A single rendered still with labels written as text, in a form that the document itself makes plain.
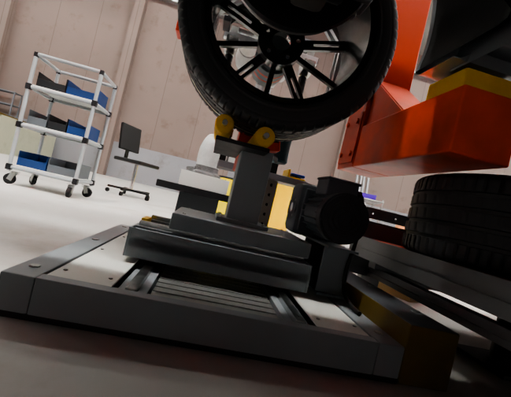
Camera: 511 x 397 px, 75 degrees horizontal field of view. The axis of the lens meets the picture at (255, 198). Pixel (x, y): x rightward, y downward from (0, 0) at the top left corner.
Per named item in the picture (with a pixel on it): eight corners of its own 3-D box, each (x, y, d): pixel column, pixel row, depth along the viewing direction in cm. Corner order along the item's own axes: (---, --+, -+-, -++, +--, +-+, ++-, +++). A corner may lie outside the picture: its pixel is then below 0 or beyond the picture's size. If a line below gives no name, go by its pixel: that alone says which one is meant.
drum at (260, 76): (253, 64, 120) (262, 26, 120) (246, 83, 141) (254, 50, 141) (290, 76, 122) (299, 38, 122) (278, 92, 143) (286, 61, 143)
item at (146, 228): (120, 258, 85) (130, 221, 85) (146, 239, 121) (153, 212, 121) (305, 296, 92) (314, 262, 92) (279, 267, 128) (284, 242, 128)
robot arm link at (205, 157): (194, 164, 227) (202, 132, 226) (220, 171, 231) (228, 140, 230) (195, 163, 211) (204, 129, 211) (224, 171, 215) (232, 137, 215)
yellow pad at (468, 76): (462, 87, 79) (468, 65, 79) (424, 102, 92) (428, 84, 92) (513, 102, 80) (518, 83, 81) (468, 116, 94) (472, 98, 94)
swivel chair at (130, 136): (153, 200, 448) (168, 137, 448) (147, 202, 393) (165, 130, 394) (109, 190, 437) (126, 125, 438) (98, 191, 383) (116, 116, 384)
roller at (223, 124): (212, 128, 98) (217, 109, 98) (212, 142, 127) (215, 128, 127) (232, 134, 99) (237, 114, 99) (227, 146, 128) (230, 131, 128)
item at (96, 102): (-3, 182, 244) (30, 49, 245) (27, 183, 286) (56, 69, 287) (73, 199, 252) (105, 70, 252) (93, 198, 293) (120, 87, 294)
